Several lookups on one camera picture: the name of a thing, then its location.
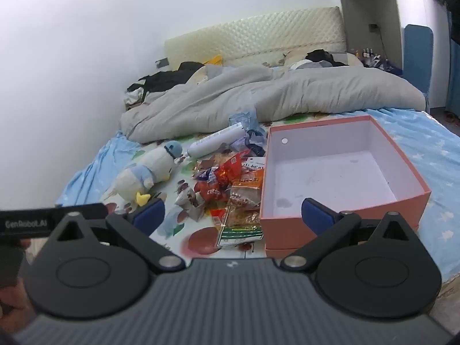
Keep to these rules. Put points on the brown white striped snack packet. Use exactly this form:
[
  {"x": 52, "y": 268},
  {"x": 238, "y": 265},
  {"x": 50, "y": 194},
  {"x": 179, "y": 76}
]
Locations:
[{"x": 190, "y": 203}]

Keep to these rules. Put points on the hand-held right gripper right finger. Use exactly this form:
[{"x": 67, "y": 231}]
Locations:
[{"x": 316, "y": 214}]

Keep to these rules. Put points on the dark blue snack packet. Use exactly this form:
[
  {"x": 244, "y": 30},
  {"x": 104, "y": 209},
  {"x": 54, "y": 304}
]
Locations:
[{"x": 257, "y": 142}]

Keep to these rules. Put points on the person's left hand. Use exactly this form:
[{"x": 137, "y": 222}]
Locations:
[{"x": 10, "y": 298}]

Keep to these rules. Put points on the white plastic bottle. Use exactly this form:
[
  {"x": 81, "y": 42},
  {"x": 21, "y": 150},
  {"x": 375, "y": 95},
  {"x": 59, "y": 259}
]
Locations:
[{"x": 215, "y": 140}]

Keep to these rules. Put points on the yellow bag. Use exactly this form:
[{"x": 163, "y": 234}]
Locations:
[{"x": 215, "y": 60}]

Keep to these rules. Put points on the light blue plastic bag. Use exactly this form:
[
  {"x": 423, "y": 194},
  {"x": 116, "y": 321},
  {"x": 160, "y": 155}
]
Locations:
[{"x": 242, "y": 120}]

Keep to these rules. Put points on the pile of black clothes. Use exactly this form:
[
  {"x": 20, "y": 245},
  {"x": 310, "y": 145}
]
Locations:
[{"x": 161, "y": 79}]

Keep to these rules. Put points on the grey wall socket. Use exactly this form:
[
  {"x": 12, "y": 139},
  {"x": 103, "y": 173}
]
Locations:
[{"x": 161, "y": 63}]

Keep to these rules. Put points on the blue white snack packet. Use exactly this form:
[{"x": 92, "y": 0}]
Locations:
[{"x": 205, "y": 172}]

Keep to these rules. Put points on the white built-in cabinet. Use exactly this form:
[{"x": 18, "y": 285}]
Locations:
[{"x": 366, "y": 7}]

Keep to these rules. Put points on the red gold snack packet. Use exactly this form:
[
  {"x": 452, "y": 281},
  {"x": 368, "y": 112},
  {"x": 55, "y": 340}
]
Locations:
[{"x": 230, "y": 169}]

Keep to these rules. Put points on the fruit print mat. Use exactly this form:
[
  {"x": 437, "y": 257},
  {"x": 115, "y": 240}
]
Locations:
[{"x": 201, "y": 240}]

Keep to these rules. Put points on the white label snack packet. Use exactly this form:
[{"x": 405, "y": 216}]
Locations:
[{"x": 255, "y": 164}]

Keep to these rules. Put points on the white crumpled garment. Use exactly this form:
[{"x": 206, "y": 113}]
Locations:
[{"x": 133, "y": 97}]

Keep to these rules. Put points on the blue curtain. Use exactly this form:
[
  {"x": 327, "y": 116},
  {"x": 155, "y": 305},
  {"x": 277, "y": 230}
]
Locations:
[{"x": 453, "y": 79}]

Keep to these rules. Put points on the cream quilted headboard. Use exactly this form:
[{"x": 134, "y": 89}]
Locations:
[{"x": 251, "y": 36}]

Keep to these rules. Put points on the pink slippers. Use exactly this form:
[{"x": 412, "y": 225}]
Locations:
[{"x": 452, "y": 118}]

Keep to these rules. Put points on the grey duvet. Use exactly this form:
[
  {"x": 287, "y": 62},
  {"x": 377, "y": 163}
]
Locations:
[{"x": 287, "y": 93}]

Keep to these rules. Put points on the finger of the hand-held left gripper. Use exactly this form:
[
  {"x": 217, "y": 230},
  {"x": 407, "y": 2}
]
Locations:
[{"x": 86, "y": 210}]

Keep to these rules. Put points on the clear packet of brown snacks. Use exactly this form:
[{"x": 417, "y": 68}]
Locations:
[{"x": 240, "y": 230}]

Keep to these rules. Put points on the white plush duck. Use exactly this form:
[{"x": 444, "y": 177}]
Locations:
[{"x": 154, "y": 165}]

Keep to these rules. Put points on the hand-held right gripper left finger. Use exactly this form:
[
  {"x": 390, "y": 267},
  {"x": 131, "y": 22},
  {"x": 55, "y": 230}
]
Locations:
[{"x": 149, "y": 215}]

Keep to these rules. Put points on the cluster of small cosmetic bottles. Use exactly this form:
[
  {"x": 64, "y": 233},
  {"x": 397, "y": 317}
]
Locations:
[{"x": 370, "y": 57}]

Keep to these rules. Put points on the red candy packet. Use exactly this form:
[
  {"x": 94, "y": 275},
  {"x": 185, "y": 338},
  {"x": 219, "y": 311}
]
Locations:
[{"x": 212, "y": 191}]

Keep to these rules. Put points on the pink cardboard box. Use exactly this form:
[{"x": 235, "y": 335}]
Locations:
[{"x": 341, "y": 172}]

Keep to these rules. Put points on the orange snack packet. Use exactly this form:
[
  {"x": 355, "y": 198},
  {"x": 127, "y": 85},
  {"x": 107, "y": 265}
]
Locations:
[{"x": 246, "y": 194}]

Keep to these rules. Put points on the black wall plug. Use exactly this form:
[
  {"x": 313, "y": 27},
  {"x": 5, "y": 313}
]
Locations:
[{"x": 374, "y": 27}]

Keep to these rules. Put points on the blue padded chair back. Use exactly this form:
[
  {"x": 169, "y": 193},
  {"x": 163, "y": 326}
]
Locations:
[{"x": 418, "y": 57}]

